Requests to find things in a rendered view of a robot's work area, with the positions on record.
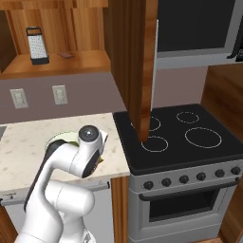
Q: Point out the small brown flat object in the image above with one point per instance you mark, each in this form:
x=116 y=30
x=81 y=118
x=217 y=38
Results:
x=66 y=55

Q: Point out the steel sink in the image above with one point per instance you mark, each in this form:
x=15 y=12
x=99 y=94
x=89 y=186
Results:
x=2 y=132

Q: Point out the narrow wooden base cabinet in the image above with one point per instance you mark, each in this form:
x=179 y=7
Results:
x=120 y=212

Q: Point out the white dishwasher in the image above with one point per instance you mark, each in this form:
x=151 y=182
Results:
x=102 y=215

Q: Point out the oven door with window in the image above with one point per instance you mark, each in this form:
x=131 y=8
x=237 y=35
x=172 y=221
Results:
x=180 y=212

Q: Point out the white wall outlet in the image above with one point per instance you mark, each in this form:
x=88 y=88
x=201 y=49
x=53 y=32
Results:
x=59 y=94
x=18 y=98

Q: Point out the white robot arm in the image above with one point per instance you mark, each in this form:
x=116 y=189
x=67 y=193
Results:
x=60 y=202

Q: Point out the black glass hob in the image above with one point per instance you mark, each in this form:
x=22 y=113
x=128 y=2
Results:
x=177 y=142

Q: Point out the tall wooden side cabinet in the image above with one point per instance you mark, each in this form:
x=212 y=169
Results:
x=224 y=95

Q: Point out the wooden cabinet door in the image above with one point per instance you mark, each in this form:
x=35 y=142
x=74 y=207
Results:
x=133 y=63

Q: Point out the salad bowl with greens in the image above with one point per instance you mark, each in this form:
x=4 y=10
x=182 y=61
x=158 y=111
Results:
x=65 y=136

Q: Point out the open wooden wall cabinet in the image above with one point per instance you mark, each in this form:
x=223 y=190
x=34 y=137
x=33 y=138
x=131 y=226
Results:
x=79 y=34

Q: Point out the black oven knob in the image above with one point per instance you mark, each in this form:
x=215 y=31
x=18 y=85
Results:
x=201 y=176
x=235 y=171
x=219 y=173
x=166 y=182
x=183 y=179
x=148 y=185

